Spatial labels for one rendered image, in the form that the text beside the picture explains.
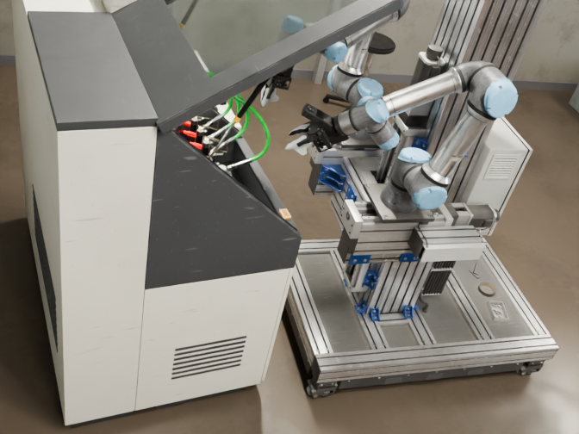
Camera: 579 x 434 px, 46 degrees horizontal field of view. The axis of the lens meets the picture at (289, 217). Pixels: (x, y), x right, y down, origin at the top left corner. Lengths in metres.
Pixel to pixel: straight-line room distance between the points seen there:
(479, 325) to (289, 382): 0.99
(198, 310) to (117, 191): 0.69
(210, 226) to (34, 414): 1.22
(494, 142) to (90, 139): 1.64
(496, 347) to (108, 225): 2.04
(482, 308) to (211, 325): 1.56
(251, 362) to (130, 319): 0.67
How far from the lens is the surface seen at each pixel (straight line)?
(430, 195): 2.47
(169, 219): 2.27
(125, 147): 2.06
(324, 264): 3.58
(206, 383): 3.03
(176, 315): 2.62
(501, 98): 2.35
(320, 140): 2.31
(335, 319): 3.33
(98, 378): 2.80
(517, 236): 4.69
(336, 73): 3.04
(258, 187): 2.79
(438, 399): 3.48
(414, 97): 2.40
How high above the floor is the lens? 2.57
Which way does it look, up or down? 38 degrees down
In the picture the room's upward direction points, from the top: 14 degrees clockwise
